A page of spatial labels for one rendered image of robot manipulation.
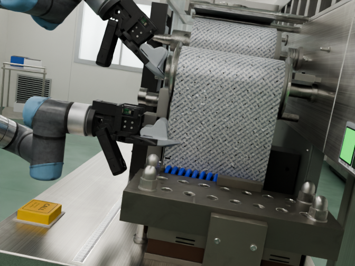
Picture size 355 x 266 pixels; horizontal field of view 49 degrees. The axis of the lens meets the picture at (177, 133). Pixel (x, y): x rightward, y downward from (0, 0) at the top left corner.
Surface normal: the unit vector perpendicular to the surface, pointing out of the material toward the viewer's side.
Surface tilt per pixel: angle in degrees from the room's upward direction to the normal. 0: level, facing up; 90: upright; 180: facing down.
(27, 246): 0
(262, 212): 0
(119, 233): 0
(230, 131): 90
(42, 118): 90
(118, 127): 90
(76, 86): 90
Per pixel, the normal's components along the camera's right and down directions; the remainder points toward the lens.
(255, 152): -0.11, 0.17
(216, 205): 0.14, -0.97
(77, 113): -0.02, -0.33
